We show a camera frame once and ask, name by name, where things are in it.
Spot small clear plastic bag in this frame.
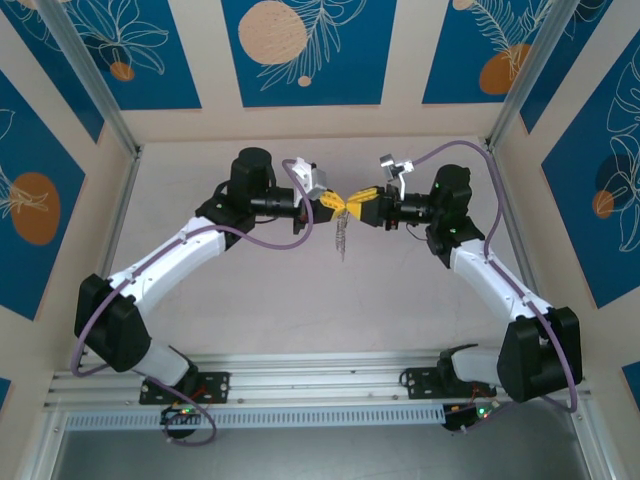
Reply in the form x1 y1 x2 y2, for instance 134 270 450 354
332 208 352 265

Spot black controller board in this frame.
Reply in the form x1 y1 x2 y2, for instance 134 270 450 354
442 402 496 435
158 403 204 444

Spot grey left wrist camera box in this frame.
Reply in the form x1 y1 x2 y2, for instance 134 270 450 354
291 156 330 202

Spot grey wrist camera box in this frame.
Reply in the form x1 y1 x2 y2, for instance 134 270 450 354
378 152 417 184
291 156 330 202

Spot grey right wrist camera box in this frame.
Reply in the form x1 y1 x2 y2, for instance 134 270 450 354
378 152 417 184

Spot aluminium side rail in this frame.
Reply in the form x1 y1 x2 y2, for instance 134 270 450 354
74 144 144 371
480 139 559 360

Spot blue floral wall poster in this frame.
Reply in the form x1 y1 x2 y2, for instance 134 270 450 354
519 0 629 135
421 0 559 106
541 47 640 310
221 0 400 108
0 69 87 322
0 9 106 145
59 0 204 112

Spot aluminium frame post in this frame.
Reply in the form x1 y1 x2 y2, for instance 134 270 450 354
488 0 589 151
37 0 144 159

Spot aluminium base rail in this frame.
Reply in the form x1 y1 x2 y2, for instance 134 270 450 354
42 352 596 410

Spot white slotted cable duct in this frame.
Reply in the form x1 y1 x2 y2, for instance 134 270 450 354
64 405 447 431

